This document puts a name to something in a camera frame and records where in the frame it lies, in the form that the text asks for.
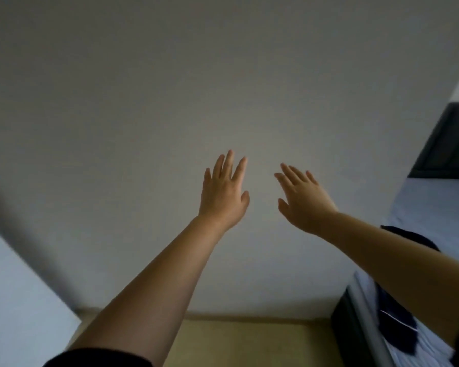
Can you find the person's left hand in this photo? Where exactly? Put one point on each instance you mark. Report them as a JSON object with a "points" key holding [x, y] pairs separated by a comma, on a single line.
{"points": [[223, 198]]}

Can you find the person's right hand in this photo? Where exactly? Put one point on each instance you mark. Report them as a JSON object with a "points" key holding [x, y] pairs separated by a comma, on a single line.
{"points": [[310, 204]]}

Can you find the grey quilted bed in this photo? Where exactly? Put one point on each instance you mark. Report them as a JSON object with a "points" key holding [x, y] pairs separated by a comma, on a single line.
{"points": [[436, 202]]}

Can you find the red and navy sports jacket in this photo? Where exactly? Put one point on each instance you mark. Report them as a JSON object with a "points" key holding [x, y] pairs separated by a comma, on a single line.
{"points": [[398, 317]]}

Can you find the white wardrobe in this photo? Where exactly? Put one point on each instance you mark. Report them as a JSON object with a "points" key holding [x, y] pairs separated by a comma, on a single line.
{"points": [[19, 309]]}

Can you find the person's right forearm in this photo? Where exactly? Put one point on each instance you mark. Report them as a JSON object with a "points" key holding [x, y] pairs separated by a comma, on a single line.
{"points": [[405, 271]]}

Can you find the person's left forearm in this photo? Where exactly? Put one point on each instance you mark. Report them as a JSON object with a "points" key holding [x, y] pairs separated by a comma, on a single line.
{"points": [[153, 294]]}

